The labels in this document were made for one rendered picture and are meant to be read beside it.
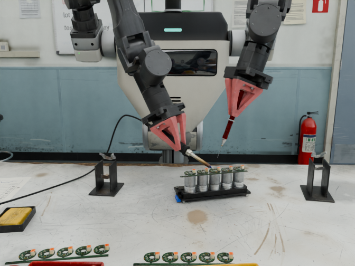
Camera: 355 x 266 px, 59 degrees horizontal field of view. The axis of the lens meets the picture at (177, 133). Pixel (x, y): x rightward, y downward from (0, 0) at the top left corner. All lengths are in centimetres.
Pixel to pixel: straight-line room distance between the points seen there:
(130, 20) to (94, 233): 45
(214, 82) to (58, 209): 63
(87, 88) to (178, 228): 290
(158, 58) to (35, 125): 308
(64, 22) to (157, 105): 280
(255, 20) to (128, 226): 44
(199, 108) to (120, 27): 44
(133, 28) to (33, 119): 300
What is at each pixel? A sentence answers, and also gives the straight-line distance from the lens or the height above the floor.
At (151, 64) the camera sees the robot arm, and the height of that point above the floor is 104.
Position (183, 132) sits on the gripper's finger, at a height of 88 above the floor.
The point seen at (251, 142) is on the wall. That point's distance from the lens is 339.
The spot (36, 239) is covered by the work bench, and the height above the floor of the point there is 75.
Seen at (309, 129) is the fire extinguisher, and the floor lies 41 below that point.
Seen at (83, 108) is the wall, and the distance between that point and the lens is 344.
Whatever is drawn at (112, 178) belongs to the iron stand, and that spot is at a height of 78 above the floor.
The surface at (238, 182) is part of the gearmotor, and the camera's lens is 71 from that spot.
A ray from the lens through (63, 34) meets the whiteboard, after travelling 345.
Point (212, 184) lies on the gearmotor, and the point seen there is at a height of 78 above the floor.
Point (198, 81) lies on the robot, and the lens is 105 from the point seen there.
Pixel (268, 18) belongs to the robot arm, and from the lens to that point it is 62.
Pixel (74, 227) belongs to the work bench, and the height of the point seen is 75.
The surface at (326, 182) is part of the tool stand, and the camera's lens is 77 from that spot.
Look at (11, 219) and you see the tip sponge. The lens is 66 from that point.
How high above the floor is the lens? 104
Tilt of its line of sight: 13 degrees down
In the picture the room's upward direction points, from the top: straight up
